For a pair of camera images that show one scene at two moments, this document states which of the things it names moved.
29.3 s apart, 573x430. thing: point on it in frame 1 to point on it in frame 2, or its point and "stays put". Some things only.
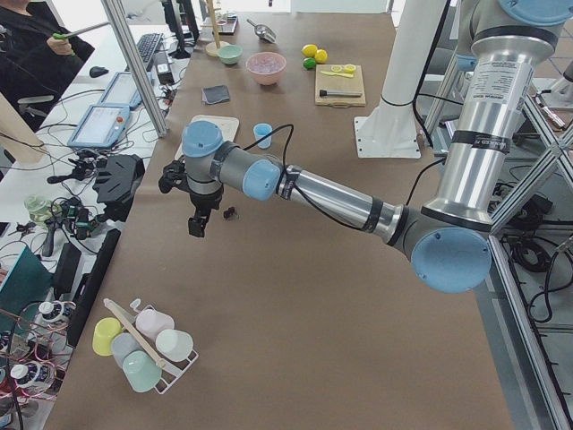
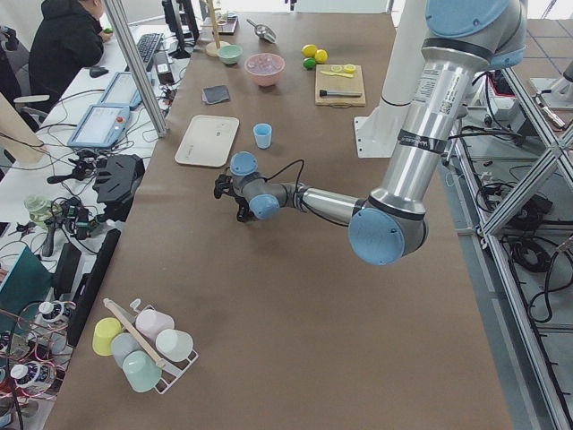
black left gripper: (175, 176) to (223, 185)
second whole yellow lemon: (320, 56) stays put
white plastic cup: (174, 345) stays put
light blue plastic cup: (261, 130) stays put
